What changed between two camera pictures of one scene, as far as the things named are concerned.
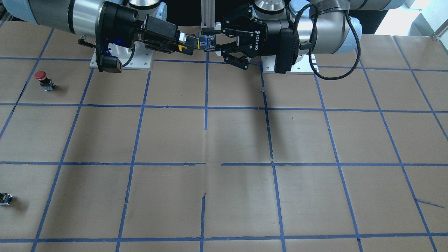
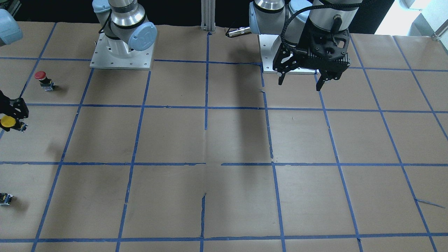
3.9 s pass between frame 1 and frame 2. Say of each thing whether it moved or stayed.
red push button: stayed
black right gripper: moved
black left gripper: moved
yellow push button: moved
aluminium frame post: stayed
